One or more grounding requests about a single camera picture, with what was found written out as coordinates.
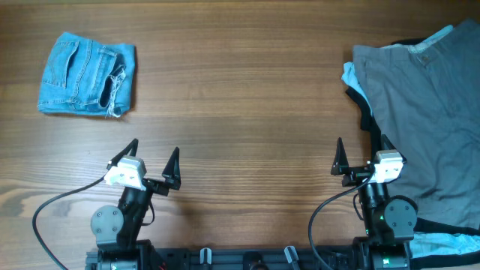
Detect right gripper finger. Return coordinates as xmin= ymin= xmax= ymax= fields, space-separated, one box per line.
xmin=331 ymin=137 xmax=350 ymax=176
xmin=380 ymin=134 xmax=396 ymax=150

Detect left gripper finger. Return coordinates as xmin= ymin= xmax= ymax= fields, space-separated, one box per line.
xmin=106 ymin=139 xmax=139 ymax=169
xmin=162 ymin=147 xmax=181 ymax=180

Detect grey shorts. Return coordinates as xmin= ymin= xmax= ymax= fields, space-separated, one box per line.
xmin=352 ymin=19 xmax=480 ymax=230

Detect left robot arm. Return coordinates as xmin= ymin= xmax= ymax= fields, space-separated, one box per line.
xmin=85 ymin=139 xmax=182 ymax=269

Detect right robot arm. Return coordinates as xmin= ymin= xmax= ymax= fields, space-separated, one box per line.
xmin=331 ymin=135 xmax=418 ymax=270

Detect black garment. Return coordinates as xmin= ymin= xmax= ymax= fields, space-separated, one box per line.
xmin=345 ymin=37 xmax=480 ymax=270

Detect folded blue denim shorts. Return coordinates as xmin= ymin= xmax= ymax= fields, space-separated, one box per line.
xmin=37 ymin=32 xmax=136 ymax=118

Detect light blue garment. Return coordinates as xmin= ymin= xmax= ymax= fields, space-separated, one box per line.
xmin=340 ymin=24 xmax=480 ymax=260

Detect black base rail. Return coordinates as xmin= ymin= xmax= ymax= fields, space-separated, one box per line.
xmin=85 ymin=245 xmax=413 ymax=270

